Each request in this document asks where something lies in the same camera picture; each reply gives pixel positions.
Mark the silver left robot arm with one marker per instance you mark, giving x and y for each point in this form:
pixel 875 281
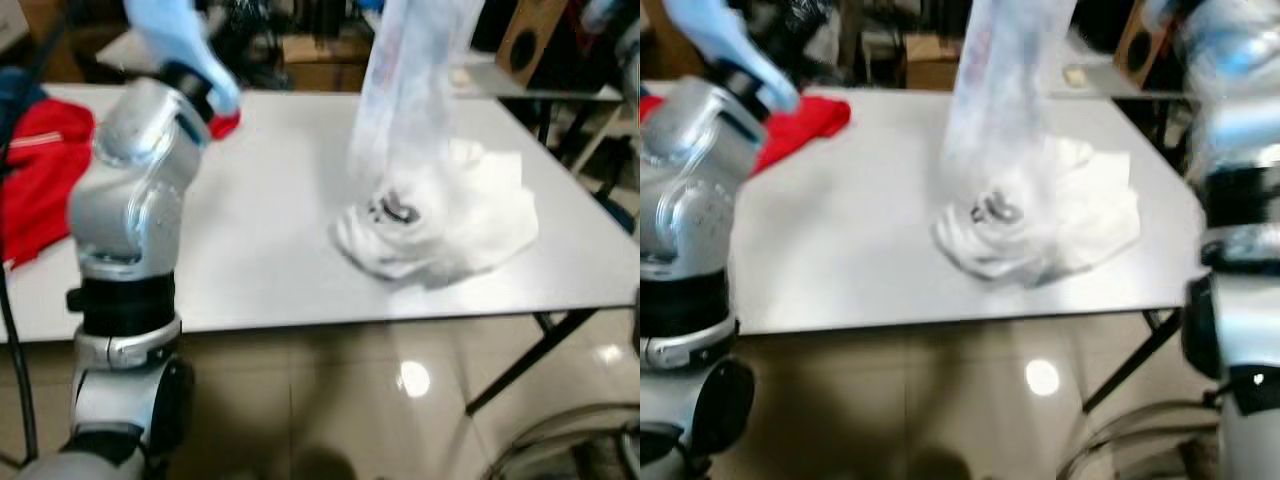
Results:
pixel 130 220
pixel 690 220

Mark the small white remote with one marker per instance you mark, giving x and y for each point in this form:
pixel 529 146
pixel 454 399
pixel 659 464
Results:
pixel 1076 75
pixel 462 74

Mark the black table leg frame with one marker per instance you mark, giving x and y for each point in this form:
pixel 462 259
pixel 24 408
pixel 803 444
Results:
pixel 525 360
pixel 1132 360

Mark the wooden speaker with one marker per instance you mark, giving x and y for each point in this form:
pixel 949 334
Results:
pixel 1145 40
pixel 525 45

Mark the red jacket with white stripes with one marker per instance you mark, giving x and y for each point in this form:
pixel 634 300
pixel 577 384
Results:
pixel 45 170
pixel 800 125

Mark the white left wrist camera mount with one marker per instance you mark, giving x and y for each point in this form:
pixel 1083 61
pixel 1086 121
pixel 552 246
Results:
pixel 175 30
pixel 720 30

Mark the white garment with black logo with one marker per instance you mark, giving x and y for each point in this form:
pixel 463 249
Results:
pixel 1060 215
pixel 460 220

